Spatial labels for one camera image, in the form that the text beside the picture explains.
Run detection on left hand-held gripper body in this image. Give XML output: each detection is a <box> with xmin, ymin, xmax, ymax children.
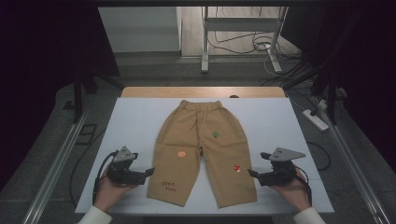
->
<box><xmin>106</xmin><ymin>146</ymin><xmax>147</xmax><ymax>188</ymax></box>

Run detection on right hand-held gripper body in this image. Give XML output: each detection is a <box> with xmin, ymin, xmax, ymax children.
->
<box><xmin>259</xmin><ymin>147</ymin><xmax>307</xmax><ymax>188</ymax></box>

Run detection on tan children's pants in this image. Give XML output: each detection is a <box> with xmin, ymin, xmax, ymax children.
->
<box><xmin>146</xmin><ymin>99</ymin><xmax>259</xmax><ymax>209</ymax></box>

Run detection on person's right hand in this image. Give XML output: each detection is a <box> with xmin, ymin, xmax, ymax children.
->
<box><xmin>269</xmin><ymin>167</ymin><xmax>313</xmax><ymax>214</ymax></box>

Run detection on person's left hand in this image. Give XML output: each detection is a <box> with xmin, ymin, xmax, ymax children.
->
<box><xmin>92</xmin><ymin>167</ymin><xmax>138</xmax><ymax>213</ymax></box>

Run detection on white power strip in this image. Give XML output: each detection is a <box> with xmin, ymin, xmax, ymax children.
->
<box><xmin>302</xmin><ymin>108</ymin><xmax>331</xmax><ymax>132</ymax></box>

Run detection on black stand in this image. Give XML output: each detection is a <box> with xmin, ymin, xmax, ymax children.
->
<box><xmin>72</xmin><ymin>62</ymin><xmax>126</xmax><ymax>124</ymax></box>
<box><xmin>280</xmin><ymin>59</ymin><xmax>341</xmax><ymax>126</ymax></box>

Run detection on wooden table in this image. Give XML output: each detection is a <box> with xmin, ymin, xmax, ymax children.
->
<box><xmin>120</xmin><ymin>86</ymin><xmax>287</xmax><ymax>99</ymax></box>

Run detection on dark curtain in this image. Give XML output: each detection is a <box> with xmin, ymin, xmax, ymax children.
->
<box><xmin>0</xmin><ymin>0</ymin><xmax>121</xmax><ymax>190</ymax></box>
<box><xmin>279</xmin><ymin>0</ymin><xmax>396</xmax><ymax>175</ymax></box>

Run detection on white metal stand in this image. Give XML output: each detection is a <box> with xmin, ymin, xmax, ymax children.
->
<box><xmin>200</xmin><ymin>6</ymin><xmax>290</xmax><ymax>75</ymax></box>

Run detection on left hand-held gripper black cable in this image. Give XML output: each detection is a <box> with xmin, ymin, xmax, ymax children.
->
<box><xmin>92</xmin><ymin>150</ymin><xmax>120</xmax><ymax>205</ymax></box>

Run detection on hand-held gripper black cable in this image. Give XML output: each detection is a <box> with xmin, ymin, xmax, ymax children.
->
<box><xmin>293</xmin><ymin>167</ymin><xmax>314</xmax><ymax>206</ymax></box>
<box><xmin>92</xmin><ymin>150</ymin><xmax>120</xmax><ymax>205</ymax></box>

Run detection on right hand-held gripper black cable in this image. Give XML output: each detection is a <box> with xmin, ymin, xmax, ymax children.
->
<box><xmin>293</xmin><ymin>167</ymin><xmax>314</xmax><ymax>206</ymax></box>

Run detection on black floor cable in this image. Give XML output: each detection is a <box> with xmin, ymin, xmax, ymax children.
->
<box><xmin>68</xmin><ymin>126</ymin><xmax>107</xmax><ymax>207</ymax></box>
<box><xmin>305</xmin><ymin>141</ymin><xmax>332</xmax><ymax>172</ymax></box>

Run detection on aluminium rail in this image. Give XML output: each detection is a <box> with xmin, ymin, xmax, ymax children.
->
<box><xmin>21</xmin><ymin>111</ymin><xmax>91</xmax><ymax>224</ymax></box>
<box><xmin>313</xmin><ymin>101</ymin><xmax>396</xmax><ymax>224</ymax></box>

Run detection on tangle of floor cables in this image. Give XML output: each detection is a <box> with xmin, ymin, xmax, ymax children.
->
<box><xmin>206</xmin><ymin>7</ymin><xmax>314</xmax><ymax>87</ymax></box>

